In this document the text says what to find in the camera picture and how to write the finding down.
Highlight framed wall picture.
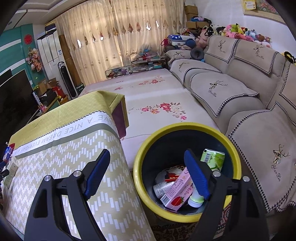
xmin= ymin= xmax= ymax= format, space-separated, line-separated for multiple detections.
xmin=240 ymin=0 xmax=287 ymax=22

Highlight stack of cardboard boxes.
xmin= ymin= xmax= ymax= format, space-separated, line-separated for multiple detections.
xmin=185 ymin=5 xmax=208 ymax=30

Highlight patterned green tablecloth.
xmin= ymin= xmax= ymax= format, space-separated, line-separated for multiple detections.
xmin=0 ymin=90 xmax=160 ymax=241

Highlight yellow rimmed dark bin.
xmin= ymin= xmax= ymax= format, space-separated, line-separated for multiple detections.
xmin=133 ymin=123 xmax=242 ymax=223

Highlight floral bed cover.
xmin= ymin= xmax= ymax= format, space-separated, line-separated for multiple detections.
xmin=77 ymin=70 xmax=220 ymax=167

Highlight white standing air conditioner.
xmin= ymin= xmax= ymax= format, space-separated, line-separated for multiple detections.
xmin=37 ymin=31 xmax=67 ymax=93

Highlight black television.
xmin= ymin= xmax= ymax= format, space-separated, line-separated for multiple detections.
xmin=0 ymin=70 xmax=38 ymax=144

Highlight dark round cushion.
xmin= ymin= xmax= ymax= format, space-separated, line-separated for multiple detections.
xmin=191 ymin=47 xmax=205 ymax=60

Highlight blue star patterned bag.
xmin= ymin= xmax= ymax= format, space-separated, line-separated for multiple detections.
xmin=168 ymin=34 xmax=191 ymax=45

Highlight black yellow plush toy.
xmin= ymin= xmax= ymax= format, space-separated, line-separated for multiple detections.
xmin=281 ymin=51 xmax=296 ymax=66

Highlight pink strawberry drink carton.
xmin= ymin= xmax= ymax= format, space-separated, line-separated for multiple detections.
xmin=160 ymin=166 xmax=195 ymax=211

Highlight patterned floor rug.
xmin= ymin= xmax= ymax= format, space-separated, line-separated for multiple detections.
xmin=153 ymin=199 xmax=234 ymax=241

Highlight low table with books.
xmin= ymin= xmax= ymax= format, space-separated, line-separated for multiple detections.
xmin=105 ymin=59 xmax=166 ymax=78

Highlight white pill bottle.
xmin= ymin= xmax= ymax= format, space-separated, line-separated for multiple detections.
xmin=153 ymin=181 xmax=176 ymax=200

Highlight blue red small box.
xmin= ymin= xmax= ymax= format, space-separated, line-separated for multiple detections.
xmin=2 ymin=143 xmax=15 ymax=161

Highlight open cardboard boxes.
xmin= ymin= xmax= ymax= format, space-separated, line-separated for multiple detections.
xmin=35 ymin=77 xmax=70 ymax=102

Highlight artificial flower decoration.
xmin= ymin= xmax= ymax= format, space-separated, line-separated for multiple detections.
xmin=28 ymin=47 xmax=43 ymax=72

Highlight row of plush toys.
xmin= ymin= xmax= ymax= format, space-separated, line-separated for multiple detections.
xmin=207 ymin=23 xmax=272 ymax=45

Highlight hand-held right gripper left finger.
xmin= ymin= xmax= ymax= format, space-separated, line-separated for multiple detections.
xmin=24 ymin=149 xmax=111 ymax=241

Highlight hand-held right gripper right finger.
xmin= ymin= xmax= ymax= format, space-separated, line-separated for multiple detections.
xmin=184 ymin=149 xmax=270 ymax=241

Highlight cream curtains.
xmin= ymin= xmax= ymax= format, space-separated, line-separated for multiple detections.
xmin=55 ymin=0 xmax=188 ymax=85

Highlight green printed paper box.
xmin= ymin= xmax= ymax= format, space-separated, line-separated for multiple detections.
xmin=3 ymin=156 xmax=19 ymax=188

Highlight pink plush bear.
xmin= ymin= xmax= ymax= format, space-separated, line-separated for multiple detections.
xmin=195 ymin=30 xmax=210 ymax=48

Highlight beige sofa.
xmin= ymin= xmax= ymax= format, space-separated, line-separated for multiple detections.
xmin=165 ymin=35 xmax=296 ymax=216

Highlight red snack packet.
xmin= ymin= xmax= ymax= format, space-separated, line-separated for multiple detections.
xmin=165 ymin=170 xmax=182 ymax=182

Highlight black white tower fan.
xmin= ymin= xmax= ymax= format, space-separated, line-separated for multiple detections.
xmin=57 ymin=61 xmax=78 ymax=99

